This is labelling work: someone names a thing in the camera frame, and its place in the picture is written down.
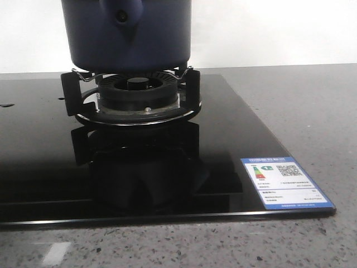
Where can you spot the dark blue cooking pot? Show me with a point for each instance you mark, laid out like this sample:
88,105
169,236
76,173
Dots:
128,36

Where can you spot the black right pot support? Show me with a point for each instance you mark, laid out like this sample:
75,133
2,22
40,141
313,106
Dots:
81,100

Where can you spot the black right gas burner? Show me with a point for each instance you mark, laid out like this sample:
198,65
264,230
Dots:
136,92

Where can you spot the blue energy label sticker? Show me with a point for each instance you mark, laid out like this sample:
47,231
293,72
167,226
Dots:
282,184

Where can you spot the black glass gas stove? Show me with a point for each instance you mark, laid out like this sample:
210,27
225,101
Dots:
56,173

